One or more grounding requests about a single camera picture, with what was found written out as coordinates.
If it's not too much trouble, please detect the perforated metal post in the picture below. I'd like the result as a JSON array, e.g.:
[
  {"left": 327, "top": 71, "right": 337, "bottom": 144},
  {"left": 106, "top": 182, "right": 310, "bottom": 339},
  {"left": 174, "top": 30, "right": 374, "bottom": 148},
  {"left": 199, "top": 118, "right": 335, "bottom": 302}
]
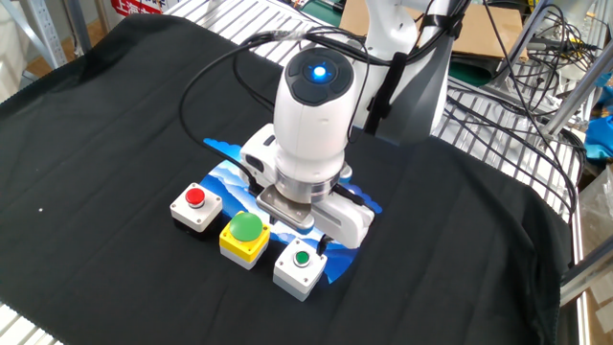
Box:
[{"left": 0, "top": 0, "right": 68, "bottom": 71}]

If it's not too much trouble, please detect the white box small green button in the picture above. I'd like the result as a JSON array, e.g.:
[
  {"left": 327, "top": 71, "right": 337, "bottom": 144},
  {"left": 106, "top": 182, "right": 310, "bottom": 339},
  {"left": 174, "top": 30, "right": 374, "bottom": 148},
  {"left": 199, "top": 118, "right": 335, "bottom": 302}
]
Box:
[{"left": 272, "top": 237, "right": 329, "bottom": 303}]

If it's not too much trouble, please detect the black wrist velcro strap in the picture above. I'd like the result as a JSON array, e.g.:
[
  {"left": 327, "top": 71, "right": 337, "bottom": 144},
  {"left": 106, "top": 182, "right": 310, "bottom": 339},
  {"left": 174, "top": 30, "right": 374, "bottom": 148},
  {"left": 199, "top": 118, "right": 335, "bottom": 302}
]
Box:
[{"left": 363, "top": 51, "right": 408, "bottom": 135}]

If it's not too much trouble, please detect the aluminium frame post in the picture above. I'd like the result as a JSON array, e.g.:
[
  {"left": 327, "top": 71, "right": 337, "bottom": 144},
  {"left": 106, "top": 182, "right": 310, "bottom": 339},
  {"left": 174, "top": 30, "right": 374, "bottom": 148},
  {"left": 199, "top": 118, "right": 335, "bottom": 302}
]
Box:
[{"left": 492, "top": 0, "right": 552, "bottom": 97}]

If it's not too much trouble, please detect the dark metal post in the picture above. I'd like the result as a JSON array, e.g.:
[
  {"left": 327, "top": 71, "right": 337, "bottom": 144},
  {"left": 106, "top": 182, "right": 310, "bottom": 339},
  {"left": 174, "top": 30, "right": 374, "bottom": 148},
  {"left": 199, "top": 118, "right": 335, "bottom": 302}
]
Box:
[{"left": 66, "top": 0, "right": 92, "bottom": 54}]

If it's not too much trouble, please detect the yellow box green mushroom button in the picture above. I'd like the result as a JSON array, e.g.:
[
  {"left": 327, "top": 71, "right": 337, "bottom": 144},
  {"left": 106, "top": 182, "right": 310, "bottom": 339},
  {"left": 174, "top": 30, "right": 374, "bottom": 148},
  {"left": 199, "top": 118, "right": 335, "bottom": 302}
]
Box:
[{"left": 218, "top": 210, "right": 272, "bottom": 271}]

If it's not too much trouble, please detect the black cable bundle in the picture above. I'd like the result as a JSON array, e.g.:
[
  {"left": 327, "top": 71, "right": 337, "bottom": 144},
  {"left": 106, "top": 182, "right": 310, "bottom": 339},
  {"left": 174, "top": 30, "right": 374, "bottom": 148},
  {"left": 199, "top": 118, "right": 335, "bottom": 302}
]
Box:
[{"left": 430, "top": 0, "right": 600, "bottom": 226}]

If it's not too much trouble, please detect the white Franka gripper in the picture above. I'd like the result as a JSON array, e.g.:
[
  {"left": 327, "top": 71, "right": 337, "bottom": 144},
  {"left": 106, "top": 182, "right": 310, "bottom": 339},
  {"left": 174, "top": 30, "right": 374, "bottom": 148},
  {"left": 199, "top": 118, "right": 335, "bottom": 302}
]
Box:
[{"left": 238, "top": 123, "right": 376, "bottom": 255}]

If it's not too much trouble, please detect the white box red button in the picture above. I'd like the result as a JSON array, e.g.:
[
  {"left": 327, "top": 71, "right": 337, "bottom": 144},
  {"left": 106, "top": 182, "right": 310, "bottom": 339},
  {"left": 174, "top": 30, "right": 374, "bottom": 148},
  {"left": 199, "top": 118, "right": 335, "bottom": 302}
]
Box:
[{"left": 169, "top": 181, "right": 224, "bottom": 234}]

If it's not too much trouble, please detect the red white sign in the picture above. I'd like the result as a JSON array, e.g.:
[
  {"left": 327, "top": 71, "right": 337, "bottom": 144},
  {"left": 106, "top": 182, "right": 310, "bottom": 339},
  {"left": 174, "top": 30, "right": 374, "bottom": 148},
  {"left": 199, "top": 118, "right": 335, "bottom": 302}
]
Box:
[{"left": 110, "top": 0, "right": 167, "bottom": 18}]

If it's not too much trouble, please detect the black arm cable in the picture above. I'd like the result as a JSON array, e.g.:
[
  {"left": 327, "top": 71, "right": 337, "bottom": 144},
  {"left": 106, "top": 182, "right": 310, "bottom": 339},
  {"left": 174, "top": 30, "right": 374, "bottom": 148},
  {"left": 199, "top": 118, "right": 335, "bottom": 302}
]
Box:
[{"left": 178, "top": 0, "right": 473, "bottom": 226}]

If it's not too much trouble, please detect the brown cardboard sheet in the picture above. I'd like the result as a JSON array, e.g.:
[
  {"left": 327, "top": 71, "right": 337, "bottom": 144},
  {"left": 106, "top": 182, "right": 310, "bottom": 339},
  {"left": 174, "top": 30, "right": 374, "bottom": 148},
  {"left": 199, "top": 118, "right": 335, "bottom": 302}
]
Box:
[{"left": 338, "top": 0, "right": 529, "bottom": 63}]

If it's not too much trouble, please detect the black cloth with blue print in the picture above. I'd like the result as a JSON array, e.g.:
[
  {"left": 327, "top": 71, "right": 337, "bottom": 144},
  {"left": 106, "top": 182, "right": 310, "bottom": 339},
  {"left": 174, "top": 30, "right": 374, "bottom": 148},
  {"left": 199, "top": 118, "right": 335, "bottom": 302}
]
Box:
[{"left": 0, "top": 12, "right": 576, "bottom": 345}]

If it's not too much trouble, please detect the aluminium frame profile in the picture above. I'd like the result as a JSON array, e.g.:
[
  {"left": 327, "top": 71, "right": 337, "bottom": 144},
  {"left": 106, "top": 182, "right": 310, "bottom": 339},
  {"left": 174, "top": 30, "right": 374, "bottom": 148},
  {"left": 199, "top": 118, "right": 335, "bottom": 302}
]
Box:
[
  {"left": 538, "top": 45, "right": 613, "bottom": 140},
  {"left": 558, "top": 248, "right": 613, "bottom": 308}
]

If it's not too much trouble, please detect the clear plastic bag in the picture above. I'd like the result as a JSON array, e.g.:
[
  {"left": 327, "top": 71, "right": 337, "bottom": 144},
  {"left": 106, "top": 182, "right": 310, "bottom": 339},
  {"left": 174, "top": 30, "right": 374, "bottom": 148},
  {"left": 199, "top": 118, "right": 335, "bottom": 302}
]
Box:
[{"left": 577, "top": 165, "right": 613, "bottom": 241}]

